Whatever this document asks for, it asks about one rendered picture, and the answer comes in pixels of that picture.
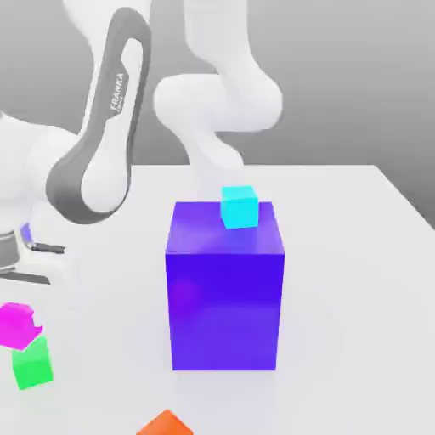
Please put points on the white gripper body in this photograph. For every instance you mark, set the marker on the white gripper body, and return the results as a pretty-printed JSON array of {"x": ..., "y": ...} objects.
[{"x": 23, "y": 278}]

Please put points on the small magenta cube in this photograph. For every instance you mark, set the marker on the small magenta cube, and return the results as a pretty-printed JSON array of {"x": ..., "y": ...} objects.
[{"x": 15, "y": 326}]

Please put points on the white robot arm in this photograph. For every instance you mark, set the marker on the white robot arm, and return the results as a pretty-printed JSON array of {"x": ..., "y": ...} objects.
[{"x": 102, "y": 142}]

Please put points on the small green cube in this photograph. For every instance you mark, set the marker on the small green cube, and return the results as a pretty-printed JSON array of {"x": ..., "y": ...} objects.
[{"x": 33, "y": 367}]

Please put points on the small orange cube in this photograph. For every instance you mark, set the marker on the small orange cube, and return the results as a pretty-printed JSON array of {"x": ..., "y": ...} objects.
[{"x": 164, "y": 424}]

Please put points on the small cyan cube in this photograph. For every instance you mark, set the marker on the small cyan cube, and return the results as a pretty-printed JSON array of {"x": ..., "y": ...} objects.
[{"x": 239, "y": 209}]

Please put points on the large purple box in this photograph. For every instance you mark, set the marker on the large purple box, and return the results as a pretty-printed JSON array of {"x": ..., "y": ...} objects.
[{"x": 224, "y": 306}]

